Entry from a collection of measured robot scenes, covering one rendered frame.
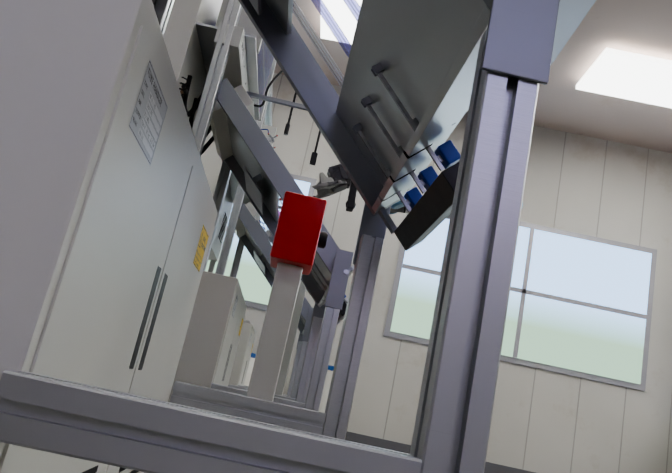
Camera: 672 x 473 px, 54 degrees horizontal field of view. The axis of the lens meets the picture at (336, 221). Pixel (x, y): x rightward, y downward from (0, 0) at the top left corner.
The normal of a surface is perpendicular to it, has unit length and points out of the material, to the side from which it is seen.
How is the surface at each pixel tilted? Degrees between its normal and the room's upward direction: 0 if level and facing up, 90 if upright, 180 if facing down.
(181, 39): 90
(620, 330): 90
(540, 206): 90
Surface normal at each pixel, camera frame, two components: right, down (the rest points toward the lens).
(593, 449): 0.02, -0.25
